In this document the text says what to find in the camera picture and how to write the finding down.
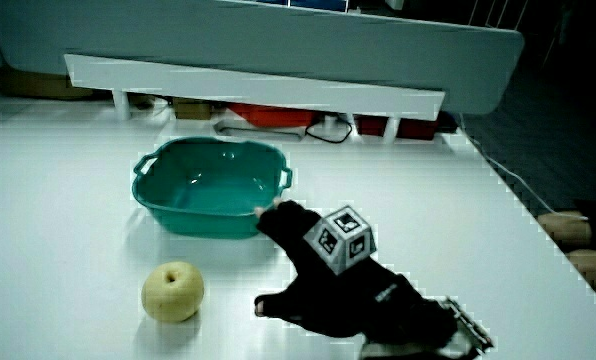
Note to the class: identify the person's right hand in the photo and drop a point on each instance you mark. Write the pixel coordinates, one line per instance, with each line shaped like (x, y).
(328, 300)

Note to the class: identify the yellow pear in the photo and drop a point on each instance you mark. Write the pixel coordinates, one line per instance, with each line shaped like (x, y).
(173, 292)

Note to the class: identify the white desk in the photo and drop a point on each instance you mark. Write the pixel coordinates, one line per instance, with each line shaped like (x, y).
(428, 200)

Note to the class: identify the green plastic basin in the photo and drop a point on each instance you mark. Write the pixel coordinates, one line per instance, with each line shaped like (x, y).
(213, 195)

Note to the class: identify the red box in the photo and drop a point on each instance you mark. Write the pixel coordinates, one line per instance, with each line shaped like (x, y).
(273, 115)
(413, 129)

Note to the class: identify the small cardboard box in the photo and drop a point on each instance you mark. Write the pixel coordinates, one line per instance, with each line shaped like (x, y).
(192, 109)

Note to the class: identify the person's leg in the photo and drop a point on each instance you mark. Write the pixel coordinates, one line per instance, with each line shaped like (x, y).
(565, 230)
(595, 270)

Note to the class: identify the grey partition panel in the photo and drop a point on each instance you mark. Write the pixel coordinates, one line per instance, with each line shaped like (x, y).
(278, 40)

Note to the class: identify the brown cardboard box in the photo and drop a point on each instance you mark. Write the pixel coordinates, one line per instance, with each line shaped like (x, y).
(38, 85)

